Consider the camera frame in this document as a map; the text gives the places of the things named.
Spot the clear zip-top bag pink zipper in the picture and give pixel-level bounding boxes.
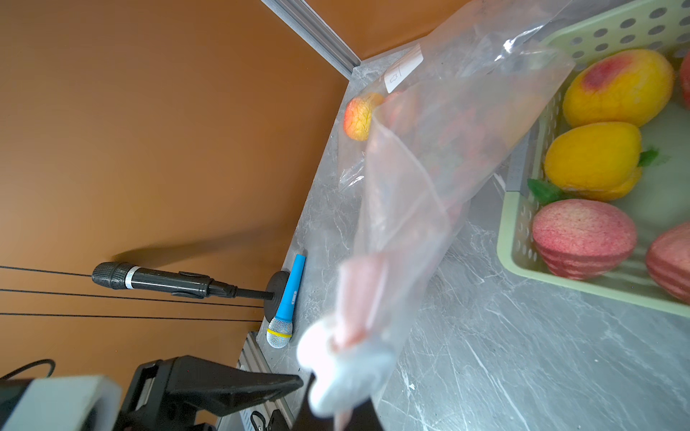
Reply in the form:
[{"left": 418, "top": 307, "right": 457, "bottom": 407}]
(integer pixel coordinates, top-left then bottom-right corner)
[{"left": 296, "top": 1, "right": 574, "bottom": 430}]

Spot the blue handheld microphone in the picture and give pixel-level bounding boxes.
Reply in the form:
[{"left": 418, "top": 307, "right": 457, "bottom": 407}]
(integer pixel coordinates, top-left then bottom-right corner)
[{"left": 267, "top": 253, "right": 307, "bottom": 349}]

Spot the clear zip-top bag blue zipper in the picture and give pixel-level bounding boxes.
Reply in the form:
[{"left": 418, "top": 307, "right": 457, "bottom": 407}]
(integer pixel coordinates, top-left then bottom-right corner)
[{"left": 338, "top": 41, "right": 514, "bottom": 191}]

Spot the black microphone on stand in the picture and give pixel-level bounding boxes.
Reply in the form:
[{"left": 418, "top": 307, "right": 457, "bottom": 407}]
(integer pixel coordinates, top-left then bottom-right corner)
[{"left": 92, "top": 261, "right": 289, "bottom": 321}]

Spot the aluminium corner post left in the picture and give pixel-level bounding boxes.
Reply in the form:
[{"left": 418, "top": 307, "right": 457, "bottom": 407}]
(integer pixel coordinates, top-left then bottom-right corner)
[{"left": 262, "top": 0, "right": 361, "bottom": 80}]

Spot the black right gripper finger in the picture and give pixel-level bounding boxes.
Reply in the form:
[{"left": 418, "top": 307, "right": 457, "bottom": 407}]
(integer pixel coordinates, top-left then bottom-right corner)
[{"left": 290, "top": 371, "right": 385, "bottom": 431}]

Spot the green perforated plastic basket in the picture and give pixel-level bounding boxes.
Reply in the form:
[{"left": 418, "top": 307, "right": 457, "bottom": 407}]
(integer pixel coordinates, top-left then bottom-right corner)
[{"left": 498, "top": 1, "right": 689, "bottom": 316}]

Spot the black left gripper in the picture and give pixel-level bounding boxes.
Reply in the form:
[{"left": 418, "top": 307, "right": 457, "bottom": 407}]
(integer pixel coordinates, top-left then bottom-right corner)
[{"left": 113, "top": 356, "right": 304, "bottom": 430}]

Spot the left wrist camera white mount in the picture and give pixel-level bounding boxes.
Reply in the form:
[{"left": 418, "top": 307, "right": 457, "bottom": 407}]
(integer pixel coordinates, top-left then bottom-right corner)
[{"left": 1, "top": 375, "right": 122, "bottom": 431}]

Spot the yellow peach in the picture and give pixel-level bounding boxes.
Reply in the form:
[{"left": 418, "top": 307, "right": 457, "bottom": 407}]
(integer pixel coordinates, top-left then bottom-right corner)
[{"left": 343, "top": 93, "right": 385, "bottom": 142}]

